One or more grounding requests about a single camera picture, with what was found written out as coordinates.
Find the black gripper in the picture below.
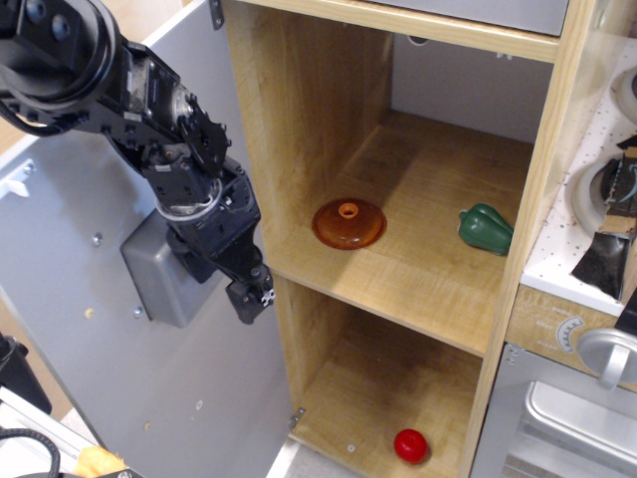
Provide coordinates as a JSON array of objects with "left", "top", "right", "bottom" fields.
[{"left": 156, "top": 163, "right": 274, "bottom": 325}]

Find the grey fridge door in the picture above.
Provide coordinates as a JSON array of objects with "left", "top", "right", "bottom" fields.
[{"left": 1, "top": 1, "right": 292, "bottom": 477}]

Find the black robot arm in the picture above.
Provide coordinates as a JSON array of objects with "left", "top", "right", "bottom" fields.
[{"left": 1, "top": 1, "right": 275, "bottom": 324}]

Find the silver ice dispenser panel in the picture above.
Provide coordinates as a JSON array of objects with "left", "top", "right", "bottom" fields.
[{"left": 120, "top": 211, "right": 222, "bottom": 329}]

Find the orange toy pot lid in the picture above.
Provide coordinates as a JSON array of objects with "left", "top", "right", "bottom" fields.
[{"left": 313, "top": 198, "right": 387, "bottom": 250}]

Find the wooden toy kitchen cabinet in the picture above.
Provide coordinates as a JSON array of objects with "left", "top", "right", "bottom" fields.
[{"left": 222, "top": 1, "right": 636, "bottom": 477}]

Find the orange tape piece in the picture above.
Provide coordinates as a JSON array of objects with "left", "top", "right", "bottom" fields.
[{"left": 73, "top": 446, "right": 126, "bottom": 478}]

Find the red toy tomato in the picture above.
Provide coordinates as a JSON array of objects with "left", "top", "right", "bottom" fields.
[{"left": 393, "top": 428, "right": 429, "bottom": 465}]

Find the green toy bell pepper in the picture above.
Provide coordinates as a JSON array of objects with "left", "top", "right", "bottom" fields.
[{"left": 458, "top": 203, "right": 514, "bottom": 256}]

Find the grey oven door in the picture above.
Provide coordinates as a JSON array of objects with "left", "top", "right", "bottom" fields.
[{"left": 471, "top": 345, "right": 636, "bottom": 477}]

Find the white sink basin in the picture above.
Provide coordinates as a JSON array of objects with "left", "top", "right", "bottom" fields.
[{"left": 569, "top": 68, "right": 636, "bottom": 238}]

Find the silver oven knob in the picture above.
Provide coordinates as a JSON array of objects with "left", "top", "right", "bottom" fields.
[{"left": 576, "top": 329, "right": 636, "bottom": 390}]

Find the grey upper freezer door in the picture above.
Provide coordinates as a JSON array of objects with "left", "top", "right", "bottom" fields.
[{"left": 379, "top": 0, "right": 568, "bottom": 37}]

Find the black braided cable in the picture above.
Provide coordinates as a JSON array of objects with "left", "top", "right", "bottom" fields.
[{"left": 0, "top": 427, "right": 62, "bottom": 478}]

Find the aluminium frame rail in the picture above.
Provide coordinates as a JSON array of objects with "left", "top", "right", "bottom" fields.
[{"left": 1, "top": 387, "right": 98, "bottom": 477}]

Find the silver oven door handle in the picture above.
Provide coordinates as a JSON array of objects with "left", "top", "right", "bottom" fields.
[{"left": 525, "top": 381, "right": 636, "bottom": 470}]

